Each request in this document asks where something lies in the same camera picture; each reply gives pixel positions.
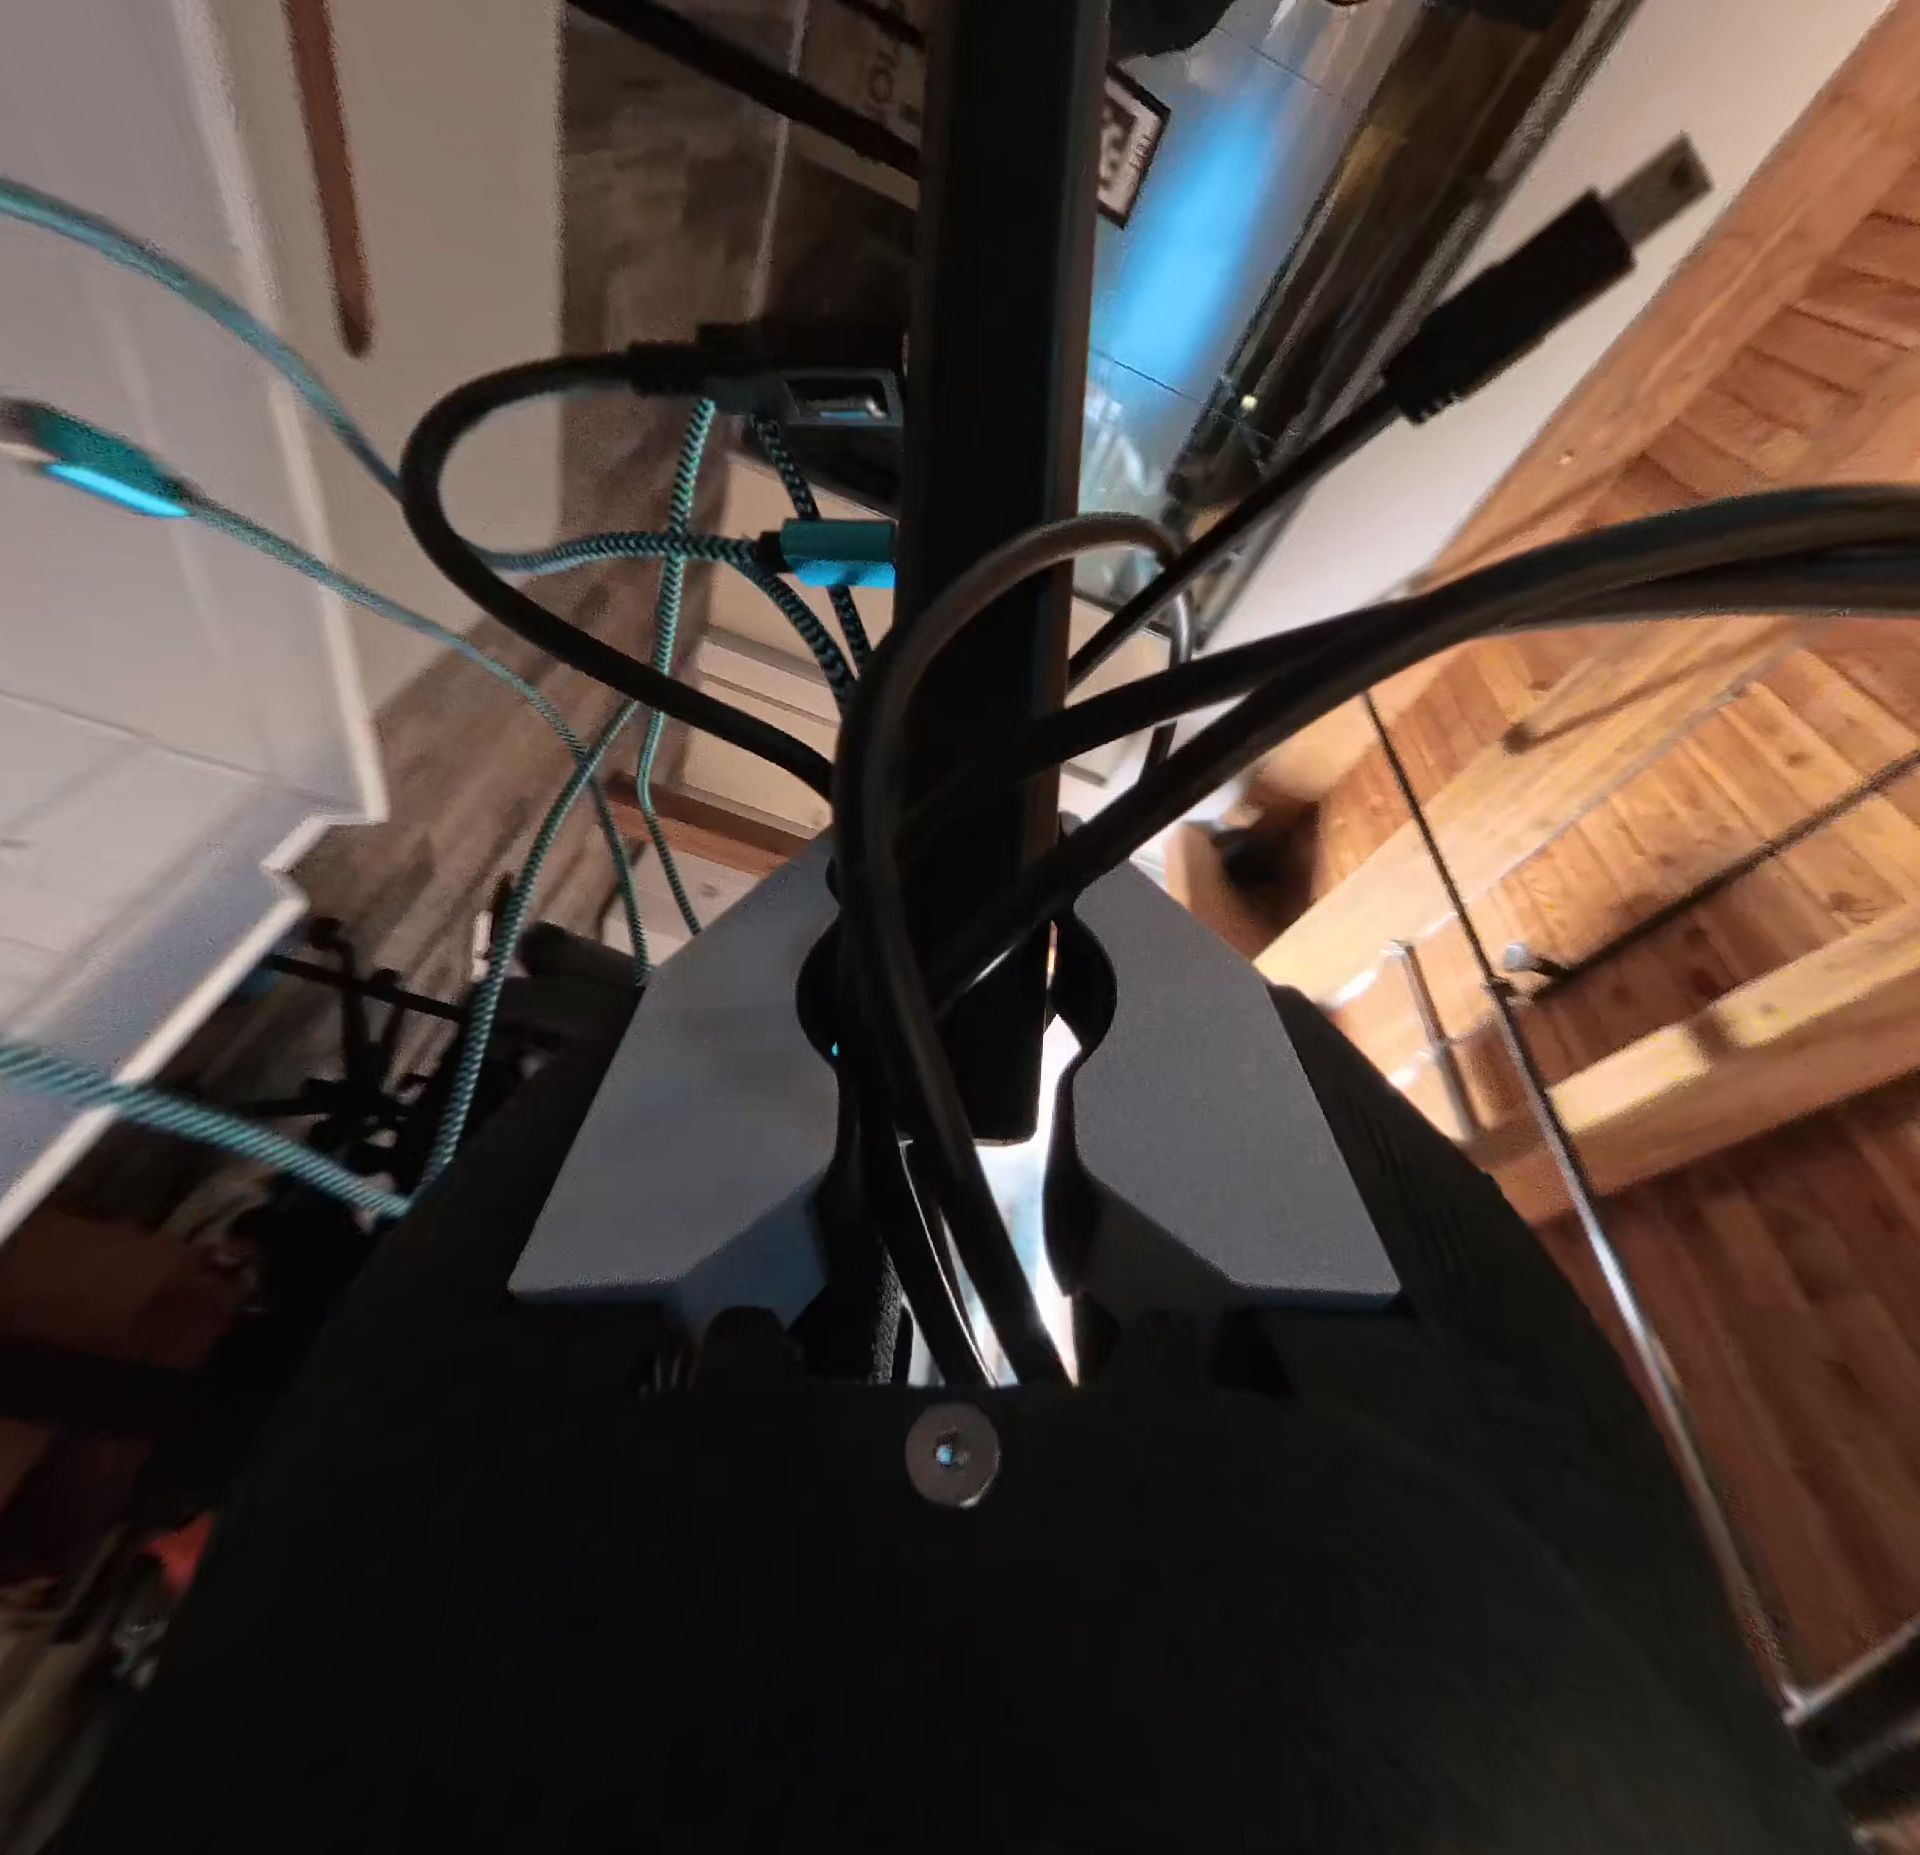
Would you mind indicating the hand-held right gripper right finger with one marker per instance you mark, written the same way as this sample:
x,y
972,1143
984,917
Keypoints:
x,y
1214,1137

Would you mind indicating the black chair base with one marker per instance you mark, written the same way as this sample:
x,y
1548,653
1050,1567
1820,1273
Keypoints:
x,y
369,1031

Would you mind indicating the black vertical pole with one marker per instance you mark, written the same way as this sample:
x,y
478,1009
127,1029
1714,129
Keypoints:
x,y
1004,311

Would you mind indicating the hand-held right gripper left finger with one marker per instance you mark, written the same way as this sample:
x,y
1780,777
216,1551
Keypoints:
x,y
674,1137

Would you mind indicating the black framed sign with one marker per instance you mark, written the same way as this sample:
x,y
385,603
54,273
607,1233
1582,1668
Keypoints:
x,y
1129,145

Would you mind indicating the white cabinet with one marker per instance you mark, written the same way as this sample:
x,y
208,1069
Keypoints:
x,y
151,687

